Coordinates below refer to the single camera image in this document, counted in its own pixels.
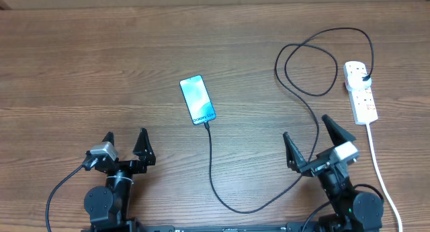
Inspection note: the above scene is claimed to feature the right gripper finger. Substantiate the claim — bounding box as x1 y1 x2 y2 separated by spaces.
322 114 355 146
283 132 307 173

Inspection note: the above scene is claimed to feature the white charger plug adapter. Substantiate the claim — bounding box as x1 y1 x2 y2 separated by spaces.
345 72 372 91

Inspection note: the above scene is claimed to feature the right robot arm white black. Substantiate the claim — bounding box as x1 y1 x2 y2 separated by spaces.
283 114 384 231

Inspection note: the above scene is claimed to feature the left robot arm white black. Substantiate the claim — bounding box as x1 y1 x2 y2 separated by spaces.
83 128 156 231

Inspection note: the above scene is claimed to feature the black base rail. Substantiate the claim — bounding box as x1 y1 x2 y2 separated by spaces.
101 221 359 232

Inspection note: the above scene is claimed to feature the black charger cable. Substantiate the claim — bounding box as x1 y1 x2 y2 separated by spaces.
203 27 375 215

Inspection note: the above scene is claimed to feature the smartphone with blue screen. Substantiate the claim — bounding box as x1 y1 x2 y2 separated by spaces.
179 75 216 125

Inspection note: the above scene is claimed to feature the white power strip cord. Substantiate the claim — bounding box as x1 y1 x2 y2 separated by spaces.
365 122 404 232

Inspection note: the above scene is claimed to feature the white power strip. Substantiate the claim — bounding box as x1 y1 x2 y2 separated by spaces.
343 61 378 125

